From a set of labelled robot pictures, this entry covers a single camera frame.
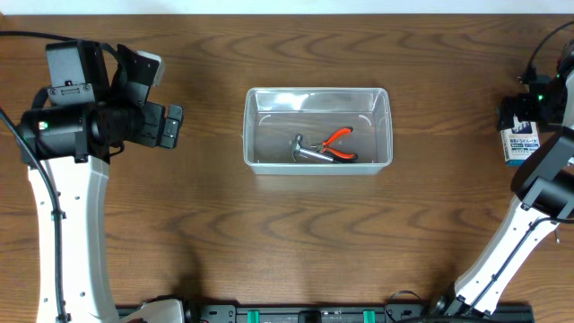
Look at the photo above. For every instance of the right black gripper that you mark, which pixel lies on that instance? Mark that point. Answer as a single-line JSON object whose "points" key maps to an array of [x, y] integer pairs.
{"points": [[525, 100]]}

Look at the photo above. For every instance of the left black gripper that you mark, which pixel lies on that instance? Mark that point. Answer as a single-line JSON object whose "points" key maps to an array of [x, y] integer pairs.
{"points": [[152, 126]]}

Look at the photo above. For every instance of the blue white cardboard box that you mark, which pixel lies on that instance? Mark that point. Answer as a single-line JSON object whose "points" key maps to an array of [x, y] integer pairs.
{"points": [[519, 142]]}

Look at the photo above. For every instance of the clear plastic container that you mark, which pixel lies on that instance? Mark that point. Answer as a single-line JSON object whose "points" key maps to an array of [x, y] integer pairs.
{"points": [[274, 116]]}

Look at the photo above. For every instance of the small claw hammer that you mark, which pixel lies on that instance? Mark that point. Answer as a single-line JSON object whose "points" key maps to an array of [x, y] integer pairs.
{"points": [[297, 151]]}

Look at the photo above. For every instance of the red handled pliers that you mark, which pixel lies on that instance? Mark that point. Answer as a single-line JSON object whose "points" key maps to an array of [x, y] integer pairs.
{"points": [[332, 146]]}

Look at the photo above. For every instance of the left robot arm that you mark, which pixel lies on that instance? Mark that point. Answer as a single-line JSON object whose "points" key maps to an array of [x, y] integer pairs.
{"points": [[96, 103]]}

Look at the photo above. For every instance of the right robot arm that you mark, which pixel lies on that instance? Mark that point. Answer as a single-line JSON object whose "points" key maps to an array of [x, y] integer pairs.
{"points": [[543, 196]]}

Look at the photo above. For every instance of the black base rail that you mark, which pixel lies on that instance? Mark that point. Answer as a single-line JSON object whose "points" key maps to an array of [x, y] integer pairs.
{"points": [[394, 312]]}

